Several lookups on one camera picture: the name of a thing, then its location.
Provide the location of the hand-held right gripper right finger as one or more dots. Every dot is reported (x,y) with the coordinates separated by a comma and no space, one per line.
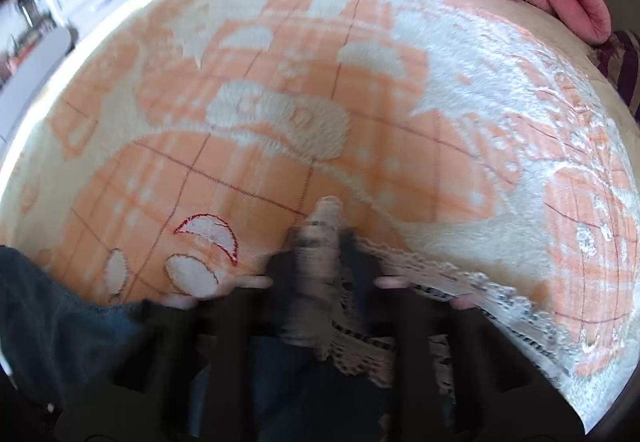
(357,272)

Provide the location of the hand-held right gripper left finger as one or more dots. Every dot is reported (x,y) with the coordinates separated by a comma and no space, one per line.
(282,279)

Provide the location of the blue jeans pants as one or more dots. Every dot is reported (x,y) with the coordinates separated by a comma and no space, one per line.
(55,322)

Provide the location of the orange and cream printed blanket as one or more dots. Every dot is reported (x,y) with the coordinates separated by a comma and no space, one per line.
(350,71)

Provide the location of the grey table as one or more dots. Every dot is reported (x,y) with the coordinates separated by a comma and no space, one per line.
(30,71)

